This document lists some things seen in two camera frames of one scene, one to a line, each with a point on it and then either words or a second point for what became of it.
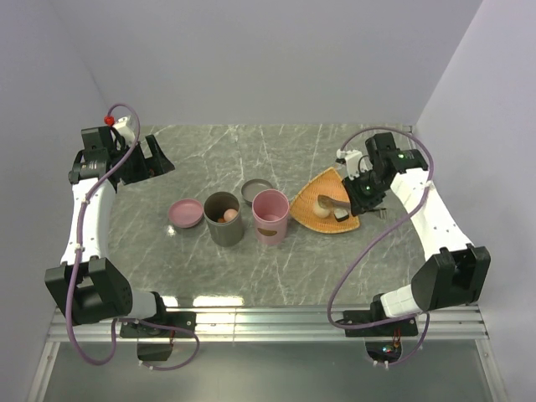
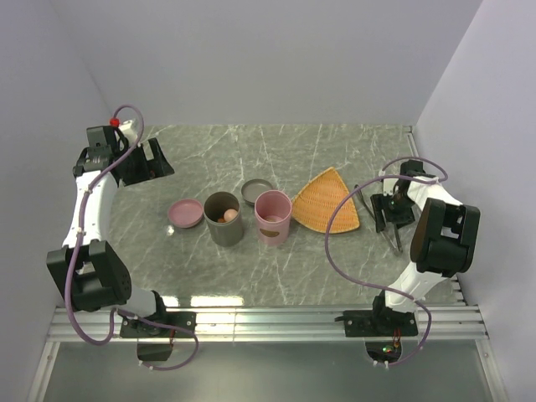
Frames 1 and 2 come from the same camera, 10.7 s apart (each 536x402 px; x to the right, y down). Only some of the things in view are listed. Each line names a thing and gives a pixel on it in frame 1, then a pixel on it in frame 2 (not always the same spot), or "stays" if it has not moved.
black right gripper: x=358 y=201 -> x=379 y=202
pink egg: x=229 y=214 stays
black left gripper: x=151 y=167 stays
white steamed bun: x=320 y=211 -> x=274 y=218
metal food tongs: x=327 y=202 -> x=396 y=235
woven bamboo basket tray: x=328 y=184 stays
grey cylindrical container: x=224 y=218 stays
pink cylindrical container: x=270 y=211 stays
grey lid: x=251 y=188 stays
